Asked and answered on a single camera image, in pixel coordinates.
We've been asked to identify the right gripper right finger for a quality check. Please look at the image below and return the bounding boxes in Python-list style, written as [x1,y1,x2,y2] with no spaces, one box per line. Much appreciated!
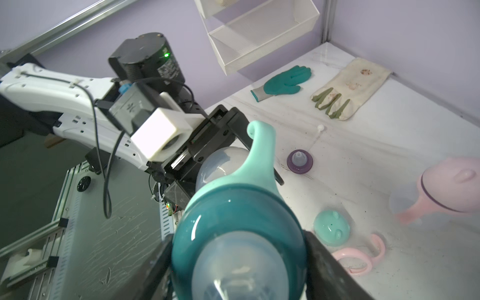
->
[303,231,373,300]

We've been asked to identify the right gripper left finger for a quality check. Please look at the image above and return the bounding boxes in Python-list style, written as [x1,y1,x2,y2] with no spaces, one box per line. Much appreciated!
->
[112,234,174,300]

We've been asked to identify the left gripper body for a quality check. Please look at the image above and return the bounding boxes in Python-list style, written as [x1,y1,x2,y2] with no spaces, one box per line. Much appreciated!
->
[147,105,251,210]

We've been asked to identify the clear baby bottle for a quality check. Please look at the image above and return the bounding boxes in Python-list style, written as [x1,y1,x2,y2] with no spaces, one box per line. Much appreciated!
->
[389,184,420,224]
[196,147,249,191]

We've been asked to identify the teal nipple collar with straw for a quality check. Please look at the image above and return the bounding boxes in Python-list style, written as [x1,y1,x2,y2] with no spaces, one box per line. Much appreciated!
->
[170,183,308,300]

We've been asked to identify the mint green bottle cap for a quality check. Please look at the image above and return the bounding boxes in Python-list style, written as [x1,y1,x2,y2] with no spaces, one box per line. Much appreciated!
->
[313,210,351,247]

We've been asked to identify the pink bottle handle ring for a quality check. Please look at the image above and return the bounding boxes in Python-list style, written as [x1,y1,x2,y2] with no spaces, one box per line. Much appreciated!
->
[395,175,451,226]

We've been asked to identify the pink bottle cap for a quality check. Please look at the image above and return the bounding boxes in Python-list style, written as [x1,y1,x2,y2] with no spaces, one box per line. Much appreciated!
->
[421,157,480,213]

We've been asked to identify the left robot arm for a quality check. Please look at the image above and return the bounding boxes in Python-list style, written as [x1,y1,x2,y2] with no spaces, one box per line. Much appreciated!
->
[1,32,253,209]

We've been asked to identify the purple nipple collar far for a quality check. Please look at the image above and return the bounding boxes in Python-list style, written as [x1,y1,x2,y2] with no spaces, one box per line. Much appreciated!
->
[286,124,326,175]

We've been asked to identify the green rubber glove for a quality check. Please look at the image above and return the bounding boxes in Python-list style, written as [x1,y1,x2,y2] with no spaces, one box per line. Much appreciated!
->
[251,66,312,102]

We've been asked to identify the beige glove green fingertips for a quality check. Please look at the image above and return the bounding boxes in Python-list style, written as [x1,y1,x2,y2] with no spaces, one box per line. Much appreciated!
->
[311,57,392,121]

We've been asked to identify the lower white mesh shelf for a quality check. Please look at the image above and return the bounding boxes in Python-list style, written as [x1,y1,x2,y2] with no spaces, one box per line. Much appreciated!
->
[201,1,320,75]

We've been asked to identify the white mesh shelf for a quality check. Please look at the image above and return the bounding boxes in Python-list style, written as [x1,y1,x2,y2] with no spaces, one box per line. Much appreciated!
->
[201,1,320,75]
[194,0,238,19]

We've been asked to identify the upper white mesh shelf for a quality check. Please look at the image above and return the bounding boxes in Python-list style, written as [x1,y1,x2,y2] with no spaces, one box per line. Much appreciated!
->
[194,0,238,19]

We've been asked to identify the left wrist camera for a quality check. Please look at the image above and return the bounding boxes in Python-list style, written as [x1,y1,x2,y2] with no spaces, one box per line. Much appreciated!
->
[97,82,205,163]

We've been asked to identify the aluminium front rail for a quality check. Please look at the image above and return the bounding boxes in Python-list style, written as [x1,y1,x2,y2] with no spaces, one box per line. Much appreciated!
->
[1,161,92,300]

